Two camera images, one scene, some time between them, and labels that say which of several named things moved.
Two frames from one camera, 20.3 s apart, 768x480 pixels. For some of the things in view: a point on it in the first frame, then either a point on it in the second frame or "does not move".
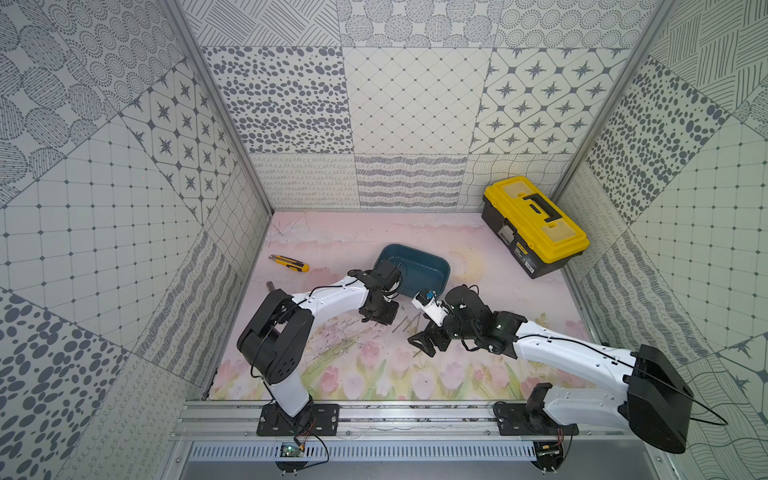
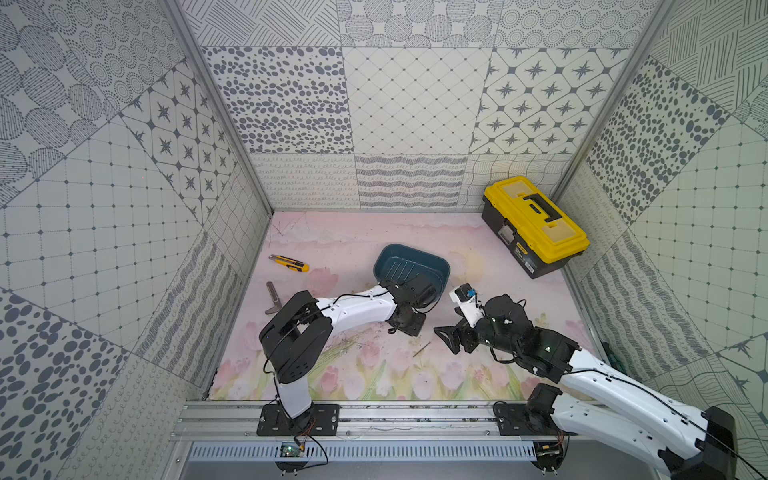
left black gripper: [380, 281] to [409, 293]
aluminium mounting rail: [217, 421] does not move
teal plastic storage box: [419, 271] does not move
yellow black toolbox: [529, 227] does not move
